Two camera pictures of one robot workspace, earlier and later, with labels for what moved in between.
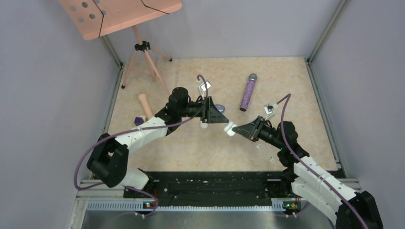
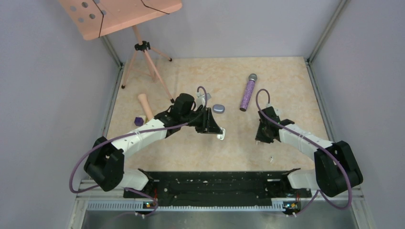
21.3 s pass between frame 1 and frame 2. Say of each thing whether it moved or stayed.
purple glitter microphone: stayed
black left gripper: moved
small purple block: stayed
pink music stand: stayed
